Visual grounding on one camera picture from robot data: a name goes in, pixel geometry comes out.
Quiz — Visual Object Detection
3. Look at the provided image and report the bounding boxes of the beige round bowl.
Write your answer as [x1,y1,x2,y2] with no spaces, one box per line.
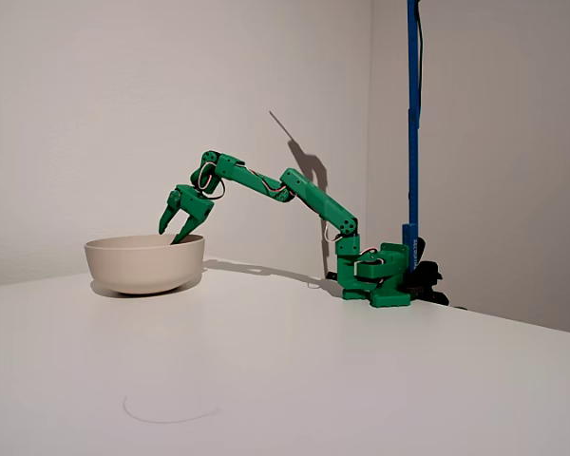
[84,233,207,296]

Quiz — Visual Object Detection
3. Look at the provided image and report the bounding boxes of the black table clamp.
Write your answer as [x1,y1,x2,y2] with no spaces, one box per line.
[405,236,451,308]

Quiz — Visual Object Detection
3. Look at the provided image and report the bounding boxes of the blue vertical camera pole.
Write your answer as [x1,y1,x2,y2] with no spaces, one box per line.
[405,0,424,276]

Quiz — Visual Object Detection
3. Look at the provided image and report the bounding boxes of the black cable on pole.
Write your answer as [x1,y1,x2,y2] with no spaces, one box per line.
[414,0,428,123]

